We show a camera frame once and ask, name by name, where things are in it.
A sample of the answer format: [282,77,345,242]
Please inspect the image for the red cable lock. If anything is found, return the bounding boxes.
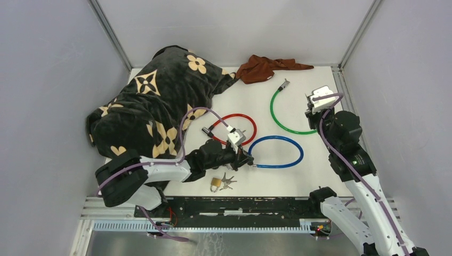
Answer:
[201,113,257,146]

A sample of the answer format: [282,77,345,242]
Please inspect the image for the small padlock keys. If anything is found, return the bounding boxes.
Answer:
[220,173,236,190]

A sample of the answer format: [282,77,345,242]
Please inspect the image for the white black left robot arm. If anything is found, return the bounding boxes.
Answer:
[95,139,254,217]

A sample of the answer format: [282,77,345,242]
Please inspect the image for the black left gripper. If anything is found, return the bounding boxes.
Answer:
[205,143,254,171]

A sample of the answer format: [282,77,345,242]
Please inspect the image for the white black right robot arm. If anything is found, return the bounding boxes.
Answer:
[305,109,428,255]

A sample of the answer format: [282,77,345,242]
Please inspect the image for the white slotted cable duct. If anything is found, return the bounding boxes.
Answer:
[93,220,314,235]

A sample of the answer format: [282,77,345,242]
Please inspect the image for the green cable lock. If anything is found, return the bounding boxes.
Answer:
[269,78,317,136]

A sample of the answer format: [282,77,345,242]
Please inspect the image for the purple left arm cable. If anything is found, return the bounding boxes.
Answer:
[95,107,236,198]

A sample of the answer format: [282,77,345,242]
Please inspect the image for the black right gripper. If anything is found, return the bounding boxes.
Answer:
[305,102,340,153]

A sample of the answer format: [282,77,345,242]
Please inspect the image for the blue cable lock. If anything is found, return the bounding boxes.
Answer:
[248,135,304,169]

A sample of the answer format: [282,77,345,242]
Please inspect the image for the black floral patterned blanket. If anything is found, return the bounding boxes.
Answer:
[85,46,237,163]

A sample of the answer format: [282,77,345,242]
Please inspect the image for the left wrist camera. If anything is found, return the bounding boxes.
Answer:
[228,129,247,147]

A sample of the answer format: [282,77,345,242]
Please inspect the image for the brown crumpled cloth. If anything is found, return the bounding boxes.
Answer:
[236,55,314,84]

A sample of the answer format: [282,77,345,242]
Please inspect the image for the small brass padlock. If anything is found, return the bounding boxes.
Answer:
[210,178,222,193]

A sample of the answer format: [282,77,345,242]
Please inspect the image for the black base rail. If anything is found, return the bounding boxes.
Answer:
[148,196,329,228]

